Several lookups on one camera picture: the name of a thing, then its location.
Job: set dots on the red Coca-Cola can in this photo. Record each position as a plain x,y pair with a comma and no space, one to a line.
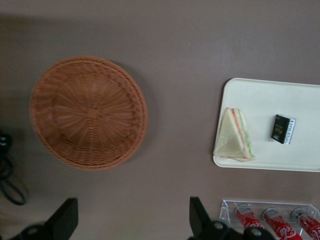
277,222
247,217
308,222

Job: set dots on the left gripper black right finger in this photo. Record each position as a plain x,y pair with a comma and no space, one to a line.
202,225

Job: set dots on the round orange wicker basket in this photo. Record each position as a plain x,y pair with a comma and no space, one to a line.
87,112

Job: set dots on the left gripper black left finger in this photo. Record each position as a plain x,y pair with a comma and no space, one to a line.
62,222

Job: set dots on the cream plastic tray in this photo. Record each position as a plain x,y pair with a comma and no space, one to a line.
275,100

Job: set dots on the triangle sandwich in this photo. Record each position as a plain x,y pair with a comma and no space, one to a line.
231,135

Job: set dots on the clear acrylic can holder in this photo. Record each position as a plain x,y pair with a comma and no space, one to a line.
227,207

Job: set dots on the small black chocolate box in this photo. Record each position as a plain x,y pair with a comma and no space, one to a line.
281,128

